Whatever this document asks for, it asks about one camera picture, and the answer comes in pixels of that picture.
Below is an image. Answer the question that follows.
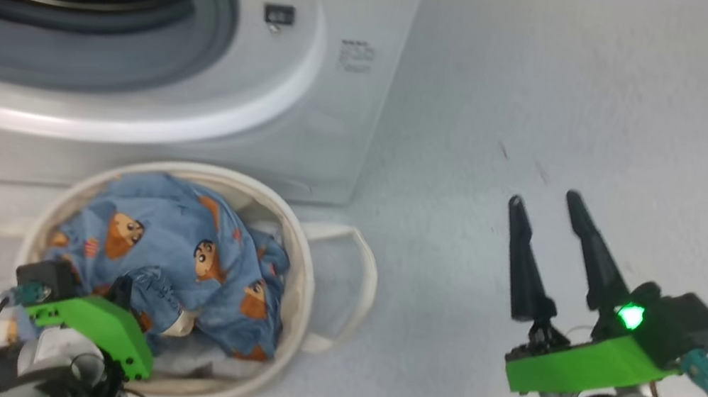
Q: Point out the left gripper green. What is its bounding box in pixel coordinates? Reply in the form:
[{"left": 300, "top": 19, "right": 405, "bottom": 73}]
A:
[{"left": 16, "top": 259, "right": 167, "bottom": 384}]

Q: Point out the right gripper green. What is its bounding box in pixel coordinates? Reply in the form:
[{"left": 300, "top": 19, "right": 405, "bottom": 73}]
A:
[{"left": 478, "top": 180, "right": 706, "bottom": 397}]

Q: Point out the blue cartoon print garment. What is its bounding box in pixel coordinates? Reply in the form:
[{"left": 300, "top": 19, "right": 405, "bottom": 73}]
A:
[{"left": 8, "top": 151, "right": 307, "bottom": 377}]

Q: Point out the cream fabric laundry basket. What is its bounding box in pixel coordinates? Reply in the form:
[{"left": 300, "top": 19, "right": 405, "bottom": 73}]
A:
[{"left": 0, "top": 129, "right": 393, "bottom": 397}]

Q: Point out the white washing machine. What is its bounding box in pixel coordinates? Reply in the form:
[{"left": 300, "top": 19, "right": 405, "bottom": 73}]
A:
[{"left": 0, "top": 0, "right": 430, "bottom": 256}]

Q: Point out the white cloth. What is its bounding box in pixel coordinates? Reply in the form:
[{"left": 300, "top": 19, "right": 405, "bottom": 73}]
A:
[{"left": 148, "top": 187, "right": 296, "bottom": 394}]

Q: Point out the left teal cable connector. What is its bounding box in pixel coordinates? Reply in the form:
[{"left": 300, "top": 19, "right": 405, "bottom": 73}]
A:
[{"left": 0, "top": 278, "right": 53, "bottom": 314}]

